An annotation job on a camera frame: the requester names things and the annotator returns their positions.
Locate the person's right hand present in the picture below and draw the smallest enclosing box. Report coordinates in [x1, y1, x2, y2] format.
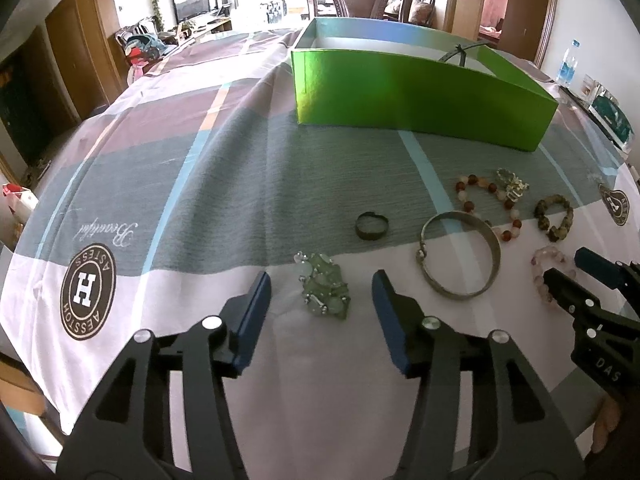
[592, 395, 623, 456]

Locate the pile of clothes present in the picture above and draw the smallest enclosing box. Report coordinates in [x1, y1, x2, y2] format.
[122, 32, 173, 66]

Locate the red and white paper bag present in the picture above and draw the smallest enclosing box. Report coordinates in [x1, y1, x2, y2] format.
[2, 182, 38, 223]

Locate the green cardboard box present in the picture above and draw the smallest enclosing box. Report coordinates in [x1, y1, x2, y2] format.
[290, 17, 559, 153]

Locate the dark metal ring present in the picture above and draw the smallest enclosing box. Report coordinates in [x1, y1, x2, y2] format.
[355, 213, 389, 241]

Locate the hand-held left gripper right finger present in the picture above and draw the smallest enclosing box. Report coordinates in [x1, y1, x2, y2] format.
[371, 269, 586, 480]

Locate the pink bead bracelet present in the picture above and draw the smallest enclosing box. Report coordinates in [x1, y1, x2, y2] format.
[531, 245, 578, 306]

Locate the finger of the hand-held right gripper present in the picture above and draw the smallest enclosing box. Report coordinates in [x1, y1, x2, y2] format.
[574, 247, 640, 306]
[543, 267, 640, 342]

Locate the plaid tablecloth with round logos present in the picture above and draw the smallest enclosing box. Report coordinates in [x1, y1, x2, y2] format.
[0, 27, 640, 436]

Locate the green foil bag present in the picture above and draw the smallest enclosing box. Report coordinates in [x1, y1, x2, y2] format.
[590, 87, 636, 148]

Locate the green bead bracelet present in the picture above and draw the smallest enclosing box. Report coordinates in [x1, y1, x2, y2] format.
[294, 251, 352, 321]

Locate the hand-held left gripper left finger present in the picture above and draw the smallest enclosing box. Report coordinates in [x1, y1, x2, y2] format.
[55, 270, 273, 480]

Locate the plastic water bottle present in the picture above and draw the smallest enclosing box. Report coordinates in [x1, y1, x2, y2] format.
[556, 39, 579, 88]

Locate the black hair clip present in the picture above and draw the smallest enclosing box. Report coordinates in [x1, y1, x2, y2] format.
[439, 42, 488, 67]

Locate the silver bangle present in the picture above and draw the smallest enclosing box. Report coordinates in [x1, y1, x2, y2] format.
[416, 211, 502, 301]

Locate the red and white bead bracelet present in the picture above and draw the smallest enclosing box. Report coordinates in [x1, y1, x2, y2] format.
[455, 173, 523, 244]

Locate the dark entrance door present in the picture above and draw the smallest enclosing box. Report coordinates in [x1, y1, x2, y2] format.
[0, 25, 66, 171]

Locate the olive mottled bead bracelet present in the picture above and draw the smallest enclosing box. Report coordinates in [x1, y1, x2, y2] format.
[533, 194, 575, 243]

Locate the wooden television cabinet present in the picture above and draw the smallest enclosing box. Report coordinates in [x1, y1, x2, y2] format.
[192, 17, 233, 36]

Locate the patterned sofa cushion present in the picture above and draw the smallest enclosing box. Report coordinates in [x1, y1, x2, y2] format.
[410, 0, 436, 26]

